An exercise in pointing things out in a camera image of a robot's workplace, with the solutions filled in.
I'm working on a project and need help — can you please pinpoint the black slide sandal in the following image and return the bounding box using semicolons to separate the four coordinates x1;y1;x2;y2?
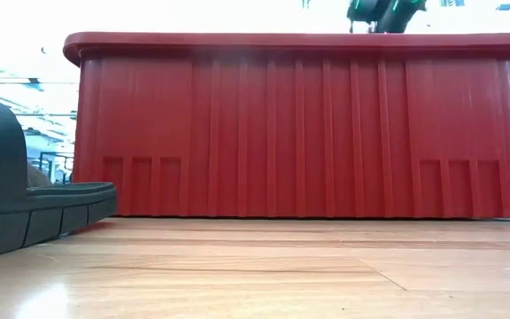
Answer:
0;95;118;262

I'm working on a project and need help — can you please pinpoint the red plastic bin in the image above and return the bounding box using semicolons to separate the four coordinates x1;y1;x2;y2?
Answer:
62;30;510;221

